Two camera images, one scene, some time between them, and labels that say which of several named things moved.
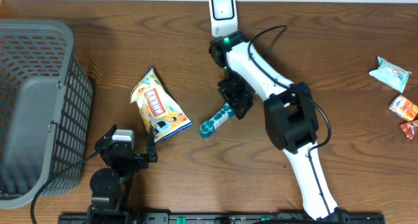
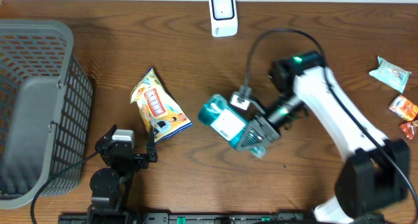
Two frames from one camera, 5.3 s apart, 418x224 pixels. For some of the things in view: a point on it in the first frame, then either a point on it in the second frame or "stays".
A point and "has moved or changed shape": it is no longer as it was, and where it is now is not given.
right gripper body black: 231,87 → 284,111
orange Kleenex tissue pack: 403,108 stays
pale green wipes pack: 390,75 stays
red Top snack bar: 409,128 stays
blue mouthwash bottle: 206,128 has moved or changed shape
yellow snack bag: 157,108 stays
